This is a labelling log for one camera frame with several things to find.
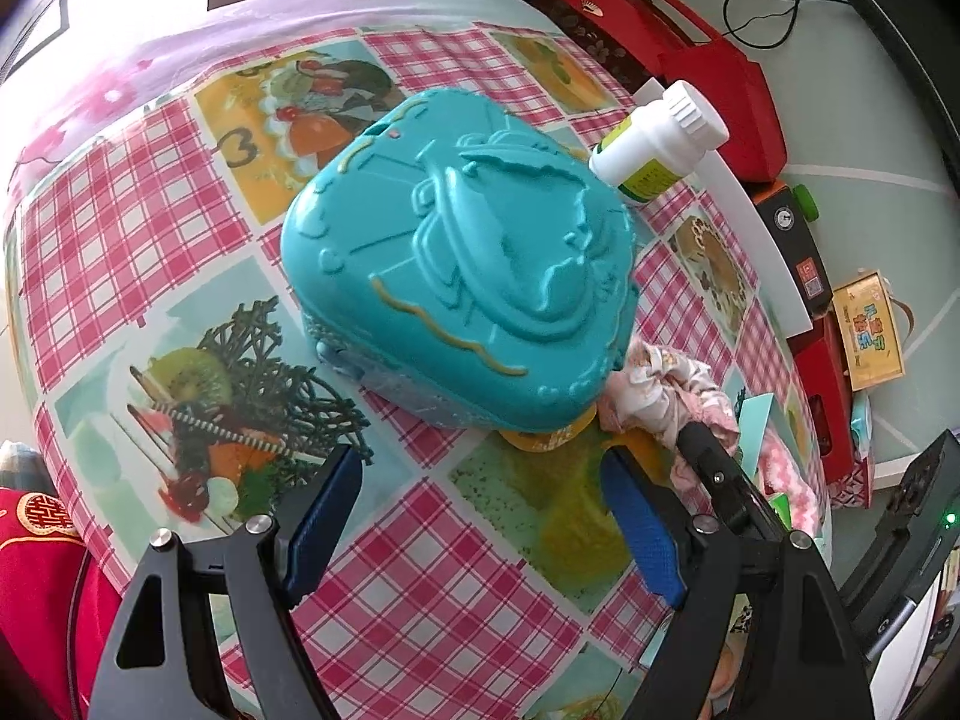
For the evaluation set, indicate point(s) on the teal plastic case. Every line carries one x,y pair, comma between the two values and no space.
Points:
465,262

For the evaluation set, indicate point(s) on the black box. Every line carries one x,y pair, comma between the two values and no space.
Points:
799,255

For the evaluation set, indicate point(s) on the green round cap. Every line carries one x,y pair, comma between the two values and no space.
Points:
806,201

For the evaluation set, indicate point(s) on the pink floral cloth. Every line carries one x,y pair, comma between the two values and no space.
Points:
660,390

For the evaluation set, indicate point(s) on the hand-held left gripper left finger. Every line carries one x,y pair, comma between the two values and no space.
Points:
322,521

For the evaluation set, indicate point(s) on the light blue packet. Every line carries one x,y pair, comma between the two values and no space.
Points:
862,424

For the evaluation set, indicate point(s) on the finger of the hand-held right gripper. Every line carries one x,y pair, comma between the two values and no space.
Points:
724,480

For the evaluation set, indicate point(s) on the white plastic bottle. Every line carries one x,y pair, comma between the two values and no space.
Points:
660,146

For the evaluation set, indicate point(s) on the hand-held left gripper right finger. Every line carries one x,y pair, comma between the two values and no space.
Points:
645,532

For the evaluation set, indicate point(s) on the white tray with teal rim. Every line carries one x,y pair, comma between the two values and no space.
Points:
754,420

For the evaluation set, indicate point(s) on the round yellow packet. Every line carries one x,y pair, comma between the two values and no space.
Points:
540,441

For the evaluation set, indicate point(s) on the red cushion with gold print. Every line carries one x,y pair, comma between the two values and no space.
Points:
45,562

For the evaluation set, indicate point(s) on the red box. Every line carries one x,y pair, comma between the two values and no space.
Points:
825,397

